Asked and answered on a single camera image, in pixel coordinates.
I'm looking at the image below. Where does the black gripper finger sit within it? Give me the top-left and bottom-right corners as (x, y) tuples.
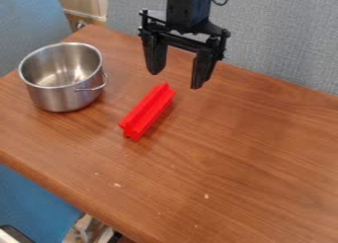
(143, 35), (168, 75)
(189, 49), (217, 89)

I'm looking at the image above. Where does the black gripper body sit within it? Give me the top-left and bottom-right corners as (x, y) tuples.
(139, 0), (231, 60)

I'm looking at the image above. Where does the red plastic block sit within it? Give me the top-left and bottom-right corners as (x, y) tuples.
(119, 83), (175, 141)

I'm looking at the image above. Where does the metal pot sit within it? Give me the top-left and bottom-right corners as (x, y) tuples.
(18, 42), (108, 113)

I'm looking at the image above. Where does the wooden crate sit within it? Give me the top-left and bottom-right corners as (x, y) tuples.
(59, 0), (108, 22)

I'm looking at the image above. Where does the white frame under table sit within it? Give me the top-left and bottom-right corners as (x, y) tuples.
(61, 214), (113, 243)

